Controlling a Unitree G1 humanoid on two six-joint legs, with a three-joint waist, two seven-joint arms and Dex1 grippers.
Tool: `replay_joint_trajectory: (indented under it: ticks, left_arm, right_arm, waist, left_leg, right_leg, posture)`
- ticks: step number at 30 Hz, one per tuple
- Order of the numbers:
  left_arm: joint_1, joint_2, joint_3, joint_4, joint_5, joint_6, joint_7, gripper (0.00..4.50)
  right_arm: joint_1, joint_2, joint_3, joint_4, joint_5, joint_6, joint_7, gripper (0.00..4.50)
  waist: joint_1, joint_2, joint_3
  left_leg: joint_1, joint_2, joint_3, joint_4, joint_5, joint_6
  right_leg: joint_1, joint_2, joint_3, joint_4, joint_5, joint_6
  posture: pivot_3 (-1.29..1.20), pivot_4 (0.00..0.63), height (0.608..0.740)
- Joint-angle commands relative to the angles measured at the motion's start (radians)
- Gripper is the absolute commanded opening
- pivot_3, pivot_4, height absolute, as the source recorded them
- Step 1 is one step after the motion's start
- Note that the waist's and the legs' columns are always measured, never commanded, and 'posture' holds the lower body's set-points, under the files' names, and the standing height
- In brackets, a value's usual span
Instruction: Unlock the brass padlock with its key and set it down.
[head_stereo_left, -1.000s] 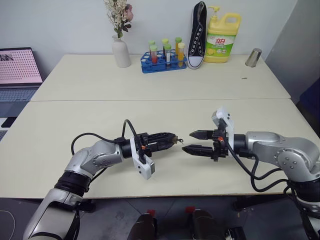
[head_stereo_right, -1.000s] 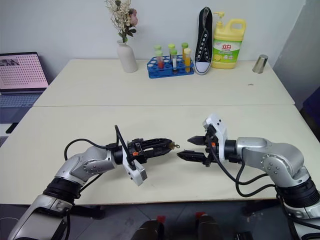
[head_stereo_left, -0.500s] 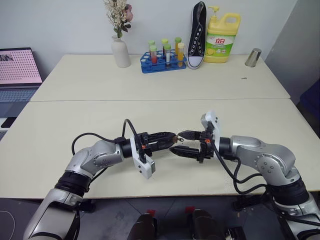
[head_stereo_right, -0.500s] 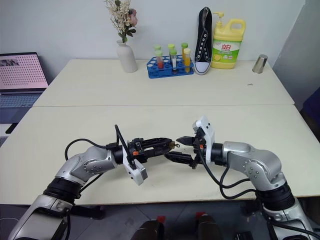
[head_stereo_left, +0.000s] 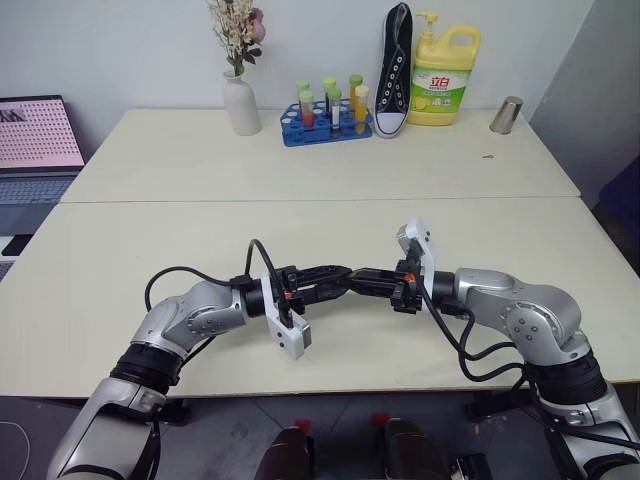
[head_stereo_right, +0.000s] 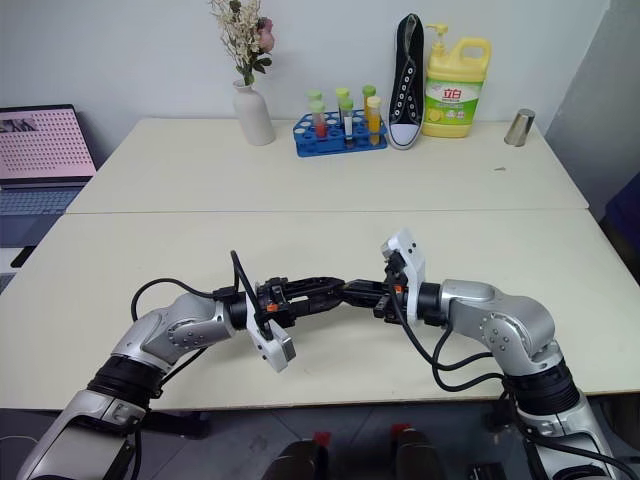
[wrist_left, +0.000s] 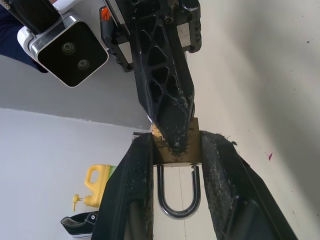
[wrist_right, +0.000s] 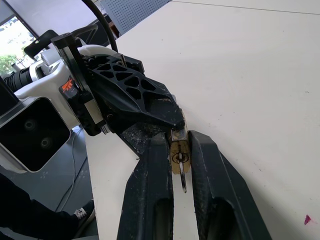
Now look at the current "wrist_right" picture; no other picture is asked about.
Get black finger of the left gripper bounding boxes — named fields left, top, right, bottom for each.
left=86, top=53, right=187, bottom=131
left=108, top=116, right=172, bottom=160

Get black metal frame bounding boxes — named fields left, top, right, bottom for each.
left=72, top=24, right=100, bottom=47

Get black sneaker with white logo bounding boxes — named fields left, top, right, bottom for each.
left=73, top=199, right=96, bottom=237

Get black flat bracket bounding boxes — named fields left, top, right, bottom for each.
left=23, top=29, right=59, bottom=60

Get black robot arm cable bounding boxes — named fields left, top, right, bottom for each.
left=81, top=0, right=119, bottom=54

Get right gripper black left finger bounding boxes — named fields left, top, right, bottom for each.
left=116, top=131, right=175, bottom=240

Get thin grey floor cable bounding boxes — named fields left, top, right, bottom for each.
left=55, top=129, right=77, bottom=213

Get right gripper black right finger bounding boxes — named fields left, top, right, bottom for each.
left=187, top=130, right=273, bottom=240

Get silver key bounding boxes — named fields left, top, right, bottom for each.
left=177, top=154, right=188, bottom=194

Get person's dark trouser leg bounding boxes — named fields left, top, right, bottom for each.
left=0, top=172, right=81, bottom=237

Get brass padlock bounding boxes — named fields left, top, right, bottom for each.
left=169, top=109, right=193, bottom=176

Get grey perforated metal panel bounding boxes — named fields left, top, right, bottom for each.
left=102, top=0, right=173, bottom=37

